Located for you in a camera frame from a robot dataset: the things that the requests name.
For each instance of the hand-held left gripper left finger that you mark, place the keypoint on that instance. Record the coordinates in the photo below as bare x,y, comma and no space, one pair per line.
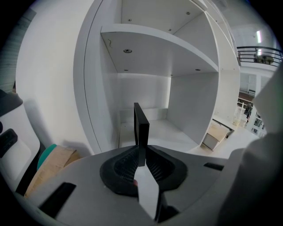
84,198

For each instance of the ceiling light panel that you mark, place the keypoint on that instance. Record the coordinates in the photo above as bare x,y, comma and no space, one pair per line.
259,37

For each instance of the paper hang tag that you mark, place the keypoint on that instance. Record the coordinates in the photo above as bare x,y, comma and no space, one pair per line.
147,194

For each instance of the black balcony railing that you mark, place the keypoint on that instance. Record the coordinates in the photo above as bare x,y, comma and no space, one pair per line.
249,55

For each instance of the beige flat box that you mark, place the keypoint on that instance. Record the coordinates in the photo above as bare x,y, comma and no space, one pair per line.
217,136

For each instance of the white black service robot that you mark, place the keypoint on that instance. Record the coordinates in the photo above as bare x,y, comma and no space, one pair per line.
20,154

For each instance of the clear plastic cup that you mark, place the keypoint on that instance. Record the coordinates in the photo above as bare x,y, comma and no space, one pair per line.
236,117

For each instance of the brown cardboard box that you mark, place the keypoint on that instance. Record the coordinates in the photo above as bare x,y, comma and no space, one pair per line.
55,161

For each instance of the teal round object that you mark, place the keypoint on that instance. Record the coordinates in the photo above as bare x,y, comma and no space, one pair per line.
46,154

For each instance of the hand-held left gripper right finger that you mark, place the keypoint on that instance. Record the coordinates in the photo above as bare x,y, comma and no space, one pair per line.
194,183

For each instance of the white shelf desk unit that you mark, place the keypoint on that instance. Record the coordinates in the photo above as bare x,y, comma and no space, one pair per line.
241,141

